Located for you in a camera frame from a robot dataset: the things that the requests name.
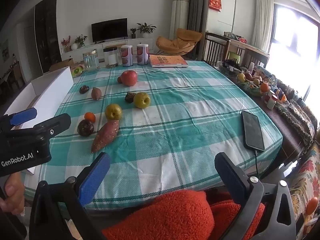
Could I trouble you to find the red flowers in vase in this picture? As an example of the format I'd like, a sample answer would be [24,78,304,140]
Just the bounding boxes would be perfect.
[61,35,72,53]

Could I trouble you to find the brown cardboard box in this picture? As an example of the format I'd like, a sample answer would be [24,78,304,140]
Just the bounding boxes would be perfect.
[49,58,74,72]

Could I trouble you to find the clear glass jar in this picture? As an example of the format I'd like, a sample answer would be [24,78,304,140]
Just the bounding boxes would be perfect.
[83,49,100,71]

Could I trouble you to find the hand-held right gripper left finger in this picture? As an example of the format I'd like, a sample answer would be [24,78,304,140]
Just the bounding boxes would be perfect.
[29,152,111,240]

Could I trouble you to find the yellow-green apple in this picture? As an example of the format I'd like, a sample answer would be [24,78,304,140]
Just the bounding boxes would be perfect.
[133,92,151,109]
[105,103,123,121]

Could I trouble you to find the yellow-green apple far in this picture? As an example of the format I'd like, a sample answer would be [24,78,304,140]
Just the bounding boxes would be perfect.
[133,92,151,109]

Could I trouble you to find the clear plastic jar white label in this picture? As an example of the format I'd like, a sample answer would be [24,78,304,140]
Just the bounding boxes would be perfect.
[103,46,119,68]

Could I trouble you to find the wooden side desk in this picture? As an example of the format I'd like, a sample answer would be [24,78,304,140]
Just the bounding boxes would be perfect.
[225,36,270,67]

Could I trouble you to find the yellow-green apple near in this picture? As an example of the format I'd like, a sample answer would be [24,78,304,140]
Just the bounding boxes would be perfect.
[105,103,123,121]

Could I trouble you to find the covered standing air conditioner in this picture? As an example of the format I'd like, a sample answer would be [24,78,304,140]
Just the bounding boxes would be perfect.
[170,0,190,40]

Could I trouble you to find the teal checked tablecloth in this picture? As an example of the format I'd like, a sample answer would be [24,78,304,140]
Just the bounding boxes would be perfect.
[24,60,283,209]

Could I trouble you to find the large dark water chestnut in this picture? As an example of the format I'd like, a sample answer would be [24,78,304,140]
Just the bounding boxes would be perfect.
[77,119,95,137]

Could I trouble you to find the black television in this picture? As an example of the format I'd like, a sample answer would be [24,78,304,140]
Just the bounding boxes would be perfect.
[91,18,128,42]

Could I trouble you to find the kiwi print pouch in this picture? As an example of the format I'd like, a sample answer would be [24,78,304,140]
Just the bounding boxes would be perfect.
[71,64,85,78]

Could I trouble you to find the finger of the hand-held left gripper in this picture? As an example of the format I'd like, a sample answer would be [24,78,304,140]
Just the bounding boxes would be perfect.
[0,107,38,131]
[7,113,72,143]

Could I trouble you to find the dark brown low table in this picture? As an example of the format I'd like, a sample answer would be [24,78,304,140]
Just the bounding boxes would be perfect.
[215,64,316,172]

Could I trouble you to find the white tv cabinet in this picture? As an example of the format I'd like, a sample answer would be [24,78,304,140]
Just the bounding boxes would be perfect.
[61,38,154,62]

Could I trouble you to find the dark tall cabinet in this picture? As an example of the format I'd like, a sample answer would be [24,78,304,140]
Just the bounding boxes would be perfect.
[34,0,62,74]

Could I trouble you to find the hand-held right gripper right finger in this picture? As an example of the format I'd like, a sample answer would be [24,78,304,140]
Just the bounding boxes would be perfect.
[214,152,297,240]

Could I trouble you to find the person's left hand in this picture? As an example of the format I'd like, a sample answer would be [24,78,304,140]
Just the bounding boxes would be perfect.
[0,172,26,215]

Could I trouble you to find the large green potted plant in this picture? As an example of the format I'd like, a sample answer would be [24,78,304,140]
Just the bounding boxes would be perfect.
[136,22,157,38]

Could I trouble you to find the floral sofa cover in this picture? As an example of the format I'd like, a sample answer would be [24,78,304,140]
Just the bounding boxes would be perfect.
[287,142,320,240]

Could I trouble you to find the dark wooden chair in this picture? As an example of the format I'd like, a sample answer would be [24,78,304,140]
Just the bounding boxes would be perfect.
[203,32,232,67]

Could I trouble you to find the green stool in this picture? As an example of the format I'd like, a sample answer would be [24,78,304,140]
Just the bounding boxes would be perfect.
[227,51,242,64]

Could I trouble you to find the black smartphone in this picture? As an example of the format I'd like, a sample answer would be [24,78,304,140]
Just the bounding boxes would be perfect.
[241,110,265,152]

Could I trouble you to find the long sweet potato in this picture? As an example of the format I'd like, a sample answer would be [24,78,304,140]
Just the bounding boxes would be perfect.
[91,119,120,153]

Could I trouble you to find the patterned fruit bowl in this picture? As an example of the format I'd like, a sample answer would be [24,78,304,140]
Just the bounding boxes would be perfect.
[236,72,270,97]

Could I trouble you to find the black charging cable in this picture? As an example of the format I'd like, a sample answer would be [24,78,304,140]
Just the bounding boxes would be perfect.
[254,150,262,178]

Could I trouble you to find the small sweet potato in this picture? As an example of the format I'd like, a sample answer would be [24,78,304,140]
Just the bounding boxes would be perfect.
[91,87,102,101]

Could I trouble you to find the white curtain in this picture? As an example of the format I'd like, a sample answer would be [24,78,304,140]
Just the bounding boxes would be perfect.
[251,0,274,53]

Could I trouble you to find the grey curtain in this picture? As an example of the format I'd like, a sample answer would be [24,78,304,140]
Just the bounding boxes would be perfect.
[184,0,211,61]

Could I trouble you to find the green plant on cabinet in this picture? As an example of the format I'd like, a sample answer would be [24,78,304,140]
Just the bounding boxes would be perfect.
[74,34,88,48]

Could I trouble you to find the orange book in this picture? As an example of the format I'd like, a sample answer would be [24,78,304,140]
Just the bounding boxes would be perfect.
[149,54,188,68]

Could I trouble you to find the orange lounge chair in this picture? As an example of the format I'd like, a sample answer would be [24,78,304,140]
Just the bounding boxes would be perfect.
[156,28,203,55]

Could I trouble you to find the red apple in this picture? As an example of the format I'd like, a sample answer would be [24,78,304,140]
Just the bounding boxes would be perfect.
[121,70,138,87]

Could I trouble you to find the white and pink can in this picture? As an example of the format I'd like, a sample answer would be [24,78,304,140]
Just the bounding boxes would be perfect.
[121,45,134,67]
[136,43,149,65]

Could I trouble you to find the red wall hanging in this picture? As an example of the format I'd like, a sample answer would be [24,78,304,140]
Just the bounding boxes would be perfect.
[209,0,222,12]

